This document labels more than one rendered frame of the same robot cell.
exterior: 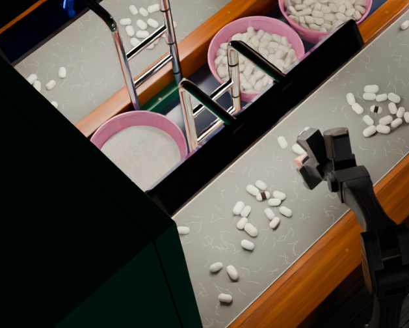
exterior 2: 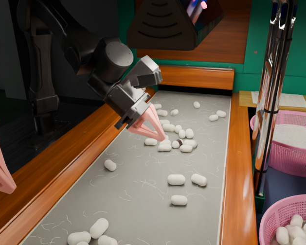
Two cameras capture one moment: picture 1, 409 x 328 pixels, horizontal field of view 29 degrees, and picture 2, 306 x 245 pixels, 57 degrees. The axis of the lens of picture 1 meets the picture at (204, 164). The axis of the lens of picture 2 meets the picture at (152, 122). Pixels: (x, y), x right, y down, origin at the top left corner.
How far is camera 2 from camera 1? 205 cm
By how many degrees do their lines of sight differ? 90
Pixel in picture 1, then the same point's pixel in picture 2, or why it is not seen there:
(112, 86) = not seen: outside the picture
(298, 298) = (109, 110)
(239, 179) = (208, 150)
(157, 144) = not seen: hidden behind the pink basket
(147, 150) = (303, 146)
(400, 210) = (38, 162)
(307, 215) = (131, 148)
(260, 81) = (302, 235)
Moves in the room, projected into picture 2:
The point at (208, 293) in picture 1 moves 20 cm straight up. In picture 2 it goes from (169, 108) to (170, 50)
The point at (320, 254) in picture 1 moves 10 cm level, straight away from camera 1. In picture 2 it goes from (105, 126) to (113, 141)
